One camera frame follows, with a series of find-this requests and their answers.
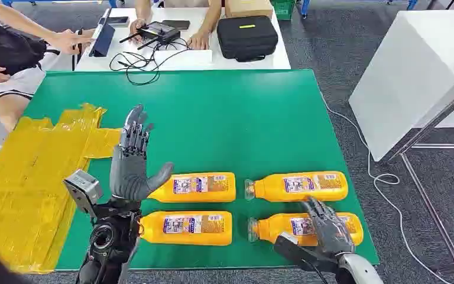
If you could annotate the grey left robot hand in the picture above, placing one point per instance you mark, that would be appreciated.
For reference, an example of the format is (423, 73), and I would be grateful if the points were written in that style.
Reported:
(129, 172)

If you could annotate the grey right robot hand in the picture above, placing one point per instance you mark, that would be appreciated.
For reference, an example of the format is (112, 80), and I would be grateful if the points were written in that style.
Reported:
(332, 233)

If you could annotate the person's left hand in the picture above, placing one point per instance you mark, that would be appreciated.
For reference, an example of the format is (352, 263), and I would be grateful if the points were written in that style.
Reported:
(199, 41)
(70, 41)

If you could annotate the orange drink bottle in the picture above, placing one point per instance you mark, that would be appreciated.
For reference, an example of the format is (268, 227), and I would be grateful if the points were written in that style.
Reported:
(195, 188)
(188, 229)
(278, 229)
(297, 187)

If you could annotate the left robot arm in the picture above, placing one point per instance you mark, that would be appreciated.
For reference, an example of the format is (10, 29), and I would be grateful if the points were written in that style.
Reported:
(113, 235)

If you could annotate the smartphone with pale edge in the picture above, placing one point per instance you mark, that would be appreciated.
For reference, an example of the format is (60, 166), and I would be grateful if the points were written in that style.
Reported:
(118, 21)

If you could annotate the black remote controller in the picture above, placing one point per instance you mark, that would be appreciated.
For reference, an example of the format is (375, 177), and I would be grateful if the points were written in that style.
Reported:
(160, 31)

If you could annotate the person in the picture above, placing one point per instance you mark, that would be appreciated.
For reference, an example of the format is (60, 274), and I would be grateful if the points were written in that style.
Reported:
(211, 15)
(19, 84)

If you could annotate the black smartphone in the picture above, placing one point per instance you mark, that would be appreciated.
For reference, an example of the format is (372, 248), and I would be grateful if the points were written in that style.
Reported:
(176, 24)

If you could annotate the dark blue tablet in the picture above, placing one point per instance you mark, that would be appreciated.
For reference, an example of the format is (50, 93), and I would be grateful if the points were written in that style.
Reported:
(102, 41)

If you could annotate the black carry case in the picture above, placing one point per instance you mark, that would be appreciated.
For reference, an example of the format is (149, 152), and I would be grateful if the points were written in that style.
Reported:
(246, 37)

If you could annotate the cardboard box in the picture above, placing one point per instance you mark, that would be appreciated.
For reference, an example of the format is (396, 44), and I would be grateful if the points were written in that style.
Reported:
(248, 8)

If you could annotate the white desk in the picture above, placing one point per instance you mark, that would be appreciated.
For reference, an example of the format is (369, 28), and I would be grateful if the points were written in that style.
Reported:
(280, 60)

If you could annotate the green plastic crate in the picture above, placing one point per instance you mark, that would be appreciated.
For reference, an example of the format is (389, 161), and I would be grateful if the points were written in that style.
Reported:
(283, 8)

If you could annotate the green table mat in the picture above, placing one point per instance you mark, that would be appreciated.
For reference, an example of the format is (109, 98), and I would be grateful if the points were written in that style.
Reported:
(231, 125)

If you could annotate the yellow plastic sheet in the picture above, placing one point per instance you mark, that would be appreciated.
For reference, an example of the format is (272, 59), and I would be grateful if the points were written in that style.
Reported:
(23, 188)

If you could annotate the blue metal leg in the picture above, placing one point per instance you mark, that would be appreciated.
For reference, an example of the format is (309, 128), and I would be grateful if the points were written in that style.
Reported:
(305, 8)
(411, 4)

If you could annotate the white table panel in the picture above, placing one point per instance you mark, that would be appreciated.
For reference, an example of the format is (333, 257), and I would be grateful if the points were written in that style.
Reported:
(407, 78)

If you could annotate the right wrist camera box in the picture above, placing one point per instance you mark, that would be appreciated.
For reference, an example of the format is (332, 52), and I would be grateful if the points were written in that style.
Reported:
(293, 251)

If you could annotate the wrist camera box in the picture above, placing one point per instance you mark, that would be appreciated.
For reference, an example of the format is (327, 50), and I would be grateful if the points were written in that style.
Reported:
(293, 251)
(82, 190)

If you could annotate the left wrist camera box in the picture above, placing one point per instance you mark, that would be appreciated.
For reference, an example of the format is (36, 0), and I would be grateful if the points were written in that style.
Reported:
(82, 190)

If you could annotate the metal table frame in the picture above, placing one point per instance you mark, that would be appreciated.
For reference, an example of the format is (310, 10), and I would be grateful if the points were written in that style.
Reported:
(430, 125)

